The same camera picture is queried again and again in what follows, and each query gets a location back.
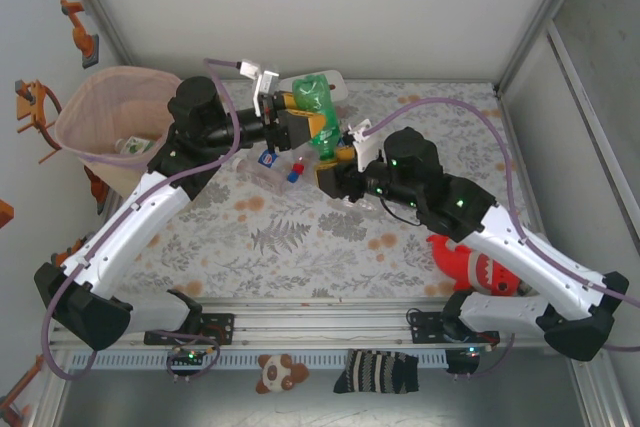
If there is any black controller board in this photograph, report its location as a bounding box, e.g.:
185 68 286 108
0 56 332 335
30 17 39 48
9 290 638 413
167 348 209 368
443 346 482 376

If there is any white pink tissue box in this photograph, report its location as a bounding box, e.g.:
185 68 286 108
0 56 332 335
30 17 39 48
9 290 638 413
279 69 350 123

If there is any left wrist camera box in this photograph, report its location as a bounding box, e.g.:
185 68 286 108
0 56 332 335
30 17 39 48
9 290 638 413
238 57 280 117

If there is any clear pinkish bottle white cap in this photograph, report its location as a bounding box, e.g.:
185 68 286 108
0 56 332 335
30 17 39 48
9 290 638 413
233 156 291 198

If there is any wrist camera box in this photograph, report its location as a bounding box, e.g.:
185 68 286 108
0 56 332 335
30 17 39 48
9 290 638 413
238 57 280 117
343 118 385 172

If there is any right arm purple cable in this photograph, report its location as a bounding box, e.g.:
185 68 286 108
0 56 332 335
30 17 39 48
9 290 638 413
367 96 640 382

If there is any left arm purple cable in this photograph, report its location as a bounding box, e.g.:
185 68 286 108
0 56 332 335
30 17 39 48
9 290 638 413
41 56 246 383

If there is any clear bottle red label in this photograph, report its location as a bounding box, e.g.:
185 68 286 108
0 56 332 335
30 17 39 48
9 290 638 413
292 144 321 174

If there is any brown white panda plush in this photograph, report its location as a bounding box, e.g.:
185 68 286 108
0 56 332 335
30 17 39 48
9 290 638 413
255 353 311 395

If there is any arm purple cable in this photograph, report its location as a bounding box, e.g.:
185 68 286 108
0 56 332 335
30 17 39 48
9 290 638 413
41 56 246 383
367 96 640 382

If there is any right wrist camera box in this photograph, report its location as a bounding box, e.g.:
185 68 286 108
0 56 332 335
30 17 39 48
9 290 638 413
343 118 385 172

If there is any aluminium side rail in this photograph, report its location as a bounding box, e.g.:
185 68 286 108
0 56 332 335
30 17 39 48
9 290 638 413
94 186 127 222

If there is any aluminium front rail base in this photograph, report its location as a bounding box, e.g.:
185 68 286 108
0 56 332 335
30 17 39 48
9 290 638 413
48 298 607 349

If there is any black white striped sock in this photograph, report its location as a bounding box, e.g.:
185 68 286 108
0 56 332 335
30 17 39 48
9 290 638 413
333 349 420 395

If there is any clear bottle Pepsi label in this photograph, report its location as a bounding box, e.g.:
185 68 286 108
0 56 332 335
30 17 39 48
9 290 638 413
249 146 300 183

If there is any red shark plush toy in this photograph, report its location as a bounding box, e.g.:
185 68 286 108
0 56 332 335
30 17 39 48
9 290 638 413
427 233 521 298

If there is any beige mesh bin pink bag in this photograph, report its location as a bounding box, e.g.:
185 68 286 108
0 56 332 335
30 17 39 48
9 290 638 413
53 65 187 198

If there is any green plastic bottle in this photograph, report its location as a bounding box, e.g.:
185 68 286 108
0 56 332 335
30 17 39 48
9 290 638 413
291 73 342 168

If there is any white slotted cable duct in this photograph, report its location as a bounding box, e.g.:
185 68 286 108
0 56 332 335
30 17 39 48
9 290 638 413
69 349 451 370

